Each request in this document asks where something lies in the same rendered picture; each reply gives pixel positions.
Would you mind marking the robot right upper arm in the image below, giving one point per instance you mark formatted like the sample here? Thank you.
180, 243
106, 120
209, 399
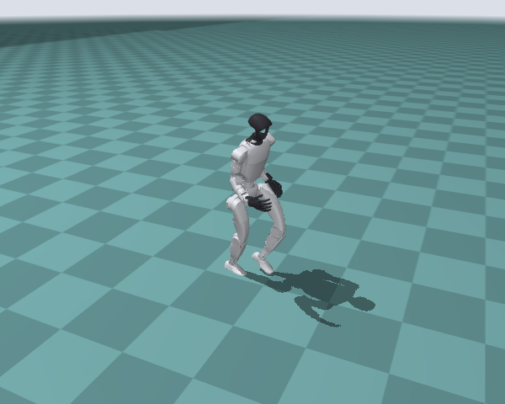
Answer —
238, 157

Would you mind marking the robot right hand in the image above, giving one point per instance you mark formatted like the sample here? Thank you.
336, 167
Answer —
258, 204

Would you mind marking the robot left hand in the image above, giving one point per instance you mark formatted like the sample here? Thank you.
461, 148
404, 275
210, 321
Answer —
275, 186

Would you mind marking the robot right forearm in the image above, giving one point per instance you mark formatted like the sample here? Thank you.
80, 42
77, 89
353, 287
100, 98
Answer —
240, 191

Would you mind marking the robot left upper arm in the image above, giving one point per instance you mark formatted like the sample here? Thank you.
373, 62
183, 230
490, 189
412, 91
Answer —
271, 138

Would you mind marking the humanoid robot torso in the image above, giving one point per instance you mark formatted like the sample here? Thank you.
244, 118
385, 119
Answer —
254, 164

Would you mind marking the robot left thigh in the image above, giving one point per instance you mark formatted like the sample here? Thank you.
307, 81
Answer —
276, 213

